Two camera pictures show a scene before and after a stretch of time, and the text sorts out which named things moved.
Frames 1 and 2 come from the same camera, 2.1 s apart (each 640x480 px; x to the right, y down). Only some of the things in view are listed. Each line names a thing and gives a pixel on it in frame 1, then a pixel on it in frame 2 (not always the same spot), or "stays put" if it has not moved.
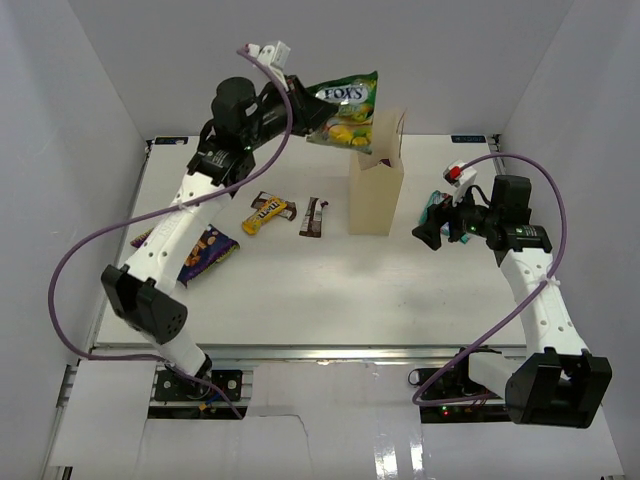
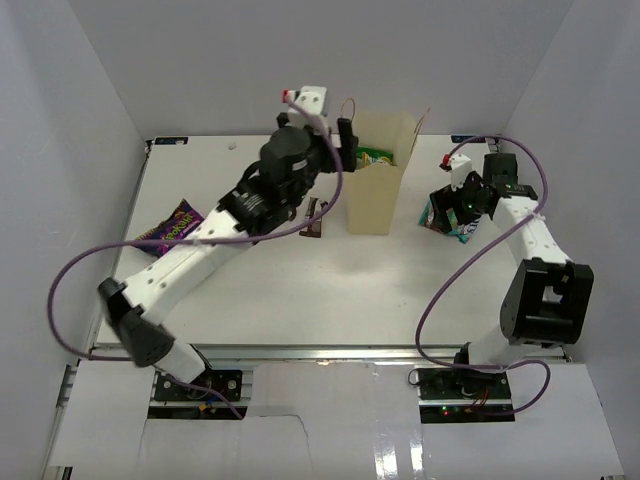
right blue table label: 468,139 stays put
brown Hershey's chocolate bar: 312,222 stays put
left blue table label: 170,140 stays put
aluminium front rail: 299,354 stays put
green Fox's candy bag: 351,126 → 366,157
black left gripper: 309,112 → 349,143
